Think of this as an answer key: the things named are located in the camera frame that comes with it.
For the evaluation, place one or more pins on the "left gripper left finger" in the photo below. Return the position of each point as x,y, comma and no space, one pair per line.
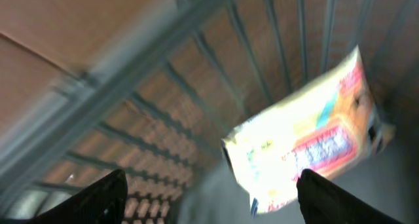
103,202

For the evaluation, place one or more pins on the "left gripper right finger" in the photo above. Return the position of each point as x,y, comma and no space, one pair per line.
323,202

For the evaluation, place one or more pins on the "yellow snack bag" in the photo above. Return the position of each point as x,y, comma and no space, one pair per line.
328,126

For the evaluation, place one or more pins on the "grey plastic basket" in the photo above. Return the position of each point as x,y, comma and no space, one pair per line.
153,87

